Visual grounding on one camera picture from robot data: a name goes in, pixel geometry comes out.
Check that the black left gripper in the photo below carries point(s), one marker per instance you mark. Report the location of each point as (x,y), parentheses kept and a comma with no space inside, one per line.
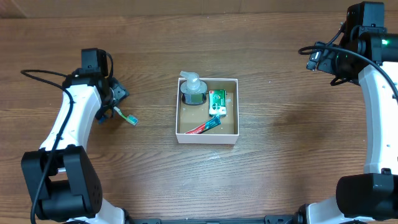
(121,93)

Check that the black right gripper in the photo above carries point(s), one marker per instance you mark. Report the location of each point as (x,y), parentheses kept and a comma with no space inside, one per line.
(329,56)

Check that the blue disposable razor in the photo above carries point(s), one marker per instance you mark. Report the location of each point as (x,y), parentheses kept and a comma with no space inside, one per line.
(102,119)

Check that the green white toothbrush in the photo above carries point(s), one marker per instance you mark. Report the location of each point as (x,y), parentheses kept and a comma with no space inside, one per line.
(130,118)

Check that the clear pump soap bottle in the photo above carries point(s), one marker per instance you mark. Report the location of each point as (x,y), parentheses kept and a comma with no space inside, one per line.
(193,89)

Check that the green soap bar packet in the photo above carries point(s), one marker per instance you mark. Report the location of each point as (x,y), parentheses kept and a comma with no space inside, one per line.
(217,103)

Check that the red green toothpaste tube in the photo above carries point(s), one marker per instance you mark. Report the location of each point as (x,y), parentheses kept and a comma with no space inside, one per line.
(212,123)

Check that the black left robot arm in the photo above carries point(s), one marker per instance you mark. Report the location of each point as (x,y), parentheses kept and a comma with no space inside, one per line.
(62,182)

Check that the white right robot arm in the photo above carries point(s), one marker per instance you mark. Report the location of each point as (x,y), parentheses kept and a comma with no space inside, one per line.
(372,195)

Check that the white cardboard box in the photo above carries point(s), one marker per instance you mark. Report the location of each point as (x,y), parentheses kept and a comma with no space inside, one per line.
(189,117)

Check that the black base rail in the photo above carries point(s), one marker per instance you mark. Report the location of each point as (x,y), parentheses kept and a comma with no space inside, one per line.
(268,219)

